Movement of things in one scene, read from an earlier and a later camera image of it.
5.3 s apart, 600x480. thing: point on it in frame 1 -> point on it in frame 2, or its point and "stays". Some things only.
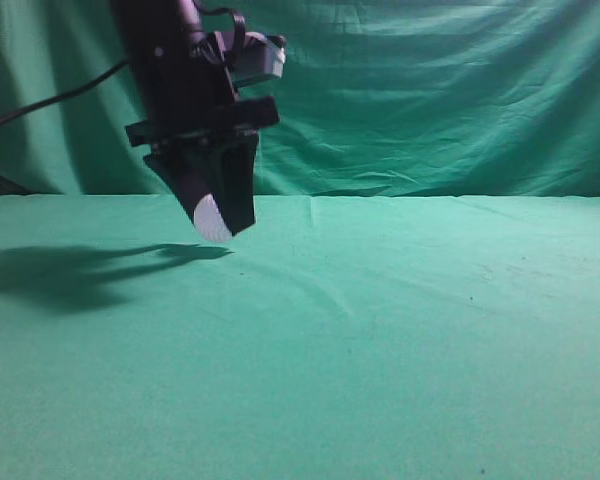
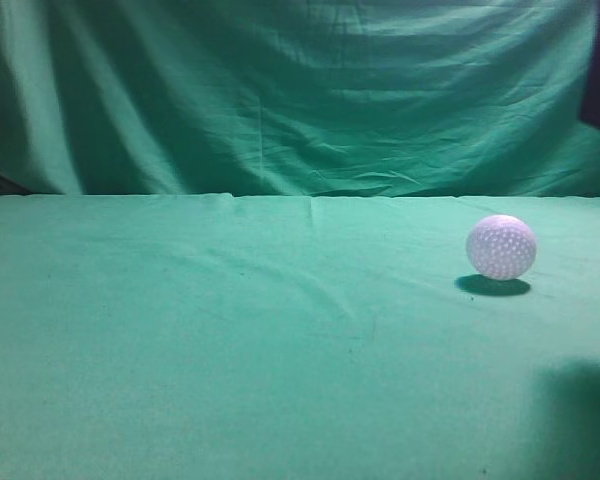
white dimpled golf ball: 210,221 -> 501,247
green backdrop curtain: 377,99 stays
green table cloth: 342,337 stays
